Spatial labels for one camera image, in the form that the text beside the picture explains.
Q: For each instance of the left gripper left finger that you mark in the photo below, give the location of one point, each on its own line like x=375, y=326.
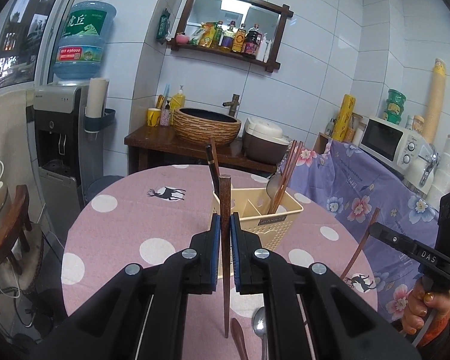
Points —
x=140, y=313

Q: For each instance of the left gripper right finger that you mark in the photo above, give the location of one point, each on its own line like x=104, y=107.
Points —
x=311, y=313

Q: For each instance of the steel spoon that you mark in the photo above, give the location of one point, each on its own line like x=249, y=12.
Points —
x=259, y=328
x=273, y=185

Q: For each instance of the black patterned chopstick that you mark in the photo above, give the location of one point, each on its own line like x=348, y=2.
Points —
x=212, y=168

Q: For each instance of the dark wooden chopstick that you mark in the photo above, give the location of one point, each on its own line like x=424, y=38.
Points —
x=225, y=187
x=215, y=157

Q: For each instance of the brown wooden spoon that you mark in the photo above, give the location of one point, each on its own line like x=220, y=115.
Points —
x=239, y=339

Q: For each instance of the person's right hand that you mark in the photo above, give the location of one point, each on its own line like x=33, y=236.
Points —
x=420, y=304

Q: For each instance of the white kettle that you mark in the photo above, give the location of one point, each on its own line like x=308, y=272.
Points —
x=419, y=175

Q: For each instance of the pink polka dot tablecloth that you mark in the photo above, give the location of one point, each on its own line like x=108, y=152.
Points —
x=148, y=216

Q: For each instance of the purple floral cloth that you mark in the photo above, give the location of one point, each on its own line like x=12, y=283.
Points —
x=351, y=186

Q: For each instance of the cream plastic utensil holder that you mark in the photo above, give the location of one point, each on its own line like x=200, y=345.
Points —
x=252, y=206

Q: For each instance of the white microwave oven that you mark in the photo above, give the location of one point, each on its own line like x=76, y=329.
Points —
x=390, y=144

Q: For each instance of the dark wooden stool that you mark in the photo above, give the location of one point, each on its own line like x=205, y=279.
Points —
x=13, y=227

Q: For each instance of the tall paper cup stack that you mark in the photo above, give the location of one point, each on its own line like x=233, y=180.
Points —
x=435, y=101

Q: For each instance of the green instant noodle cups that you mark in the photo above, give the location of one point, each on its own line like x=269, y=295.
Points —
x=394, y=106

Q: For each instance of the grey water dispenser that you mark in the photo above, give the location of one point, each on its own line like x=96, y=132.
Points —
x=69, y=158

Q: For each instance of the dark wooden counter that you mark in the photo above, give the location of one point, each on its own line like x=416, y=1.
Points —
x=150, y=147

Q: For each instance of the brown white rice cooker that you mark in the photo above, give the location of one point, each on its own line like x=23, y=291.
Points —
x=264, y=141

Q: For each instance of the yellow roll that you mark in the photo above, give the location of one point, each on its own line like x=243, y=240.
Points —
x=343, y=119

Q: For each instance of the woven basin sink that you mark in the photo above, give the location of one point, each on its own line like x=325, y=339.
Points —
x=198, y=126

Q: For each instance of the yellow mug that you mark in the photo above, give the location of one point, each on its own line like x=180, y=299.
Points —
x=153, y=116

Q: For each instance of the yellow soap bottle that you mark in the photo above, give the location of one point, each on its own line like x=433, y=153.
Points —
x=177, y=101

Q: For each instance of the bamboo style faucet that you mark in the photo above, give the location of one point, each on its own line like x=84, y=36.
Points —
x=232, y=105

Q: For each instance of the white paper cup stack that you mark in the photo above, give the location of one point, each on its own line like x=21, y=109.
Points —
x=97, y=93

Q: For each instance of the blue water jug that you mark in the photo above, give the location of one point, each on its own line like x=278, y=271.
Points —
x=81, y=47

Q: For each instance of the dark soy sauce bottle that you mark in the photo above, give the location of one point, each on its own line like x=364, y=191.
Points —
x=252, y=42

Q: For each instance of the green hanging packet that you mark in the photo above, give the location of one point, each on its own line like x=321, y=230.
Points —
x=163, y=29

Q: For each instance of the yellow oil bottle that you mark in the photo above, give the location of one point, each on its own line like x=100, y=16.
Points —
x=239, y=39

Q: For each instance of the wooden framed mirror shelf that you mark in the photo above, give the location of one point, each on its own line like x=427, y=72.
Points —
x=210, y=26

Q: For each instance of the window with frame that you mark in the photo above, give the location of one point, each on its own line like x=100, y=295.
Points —
x=29, y=34

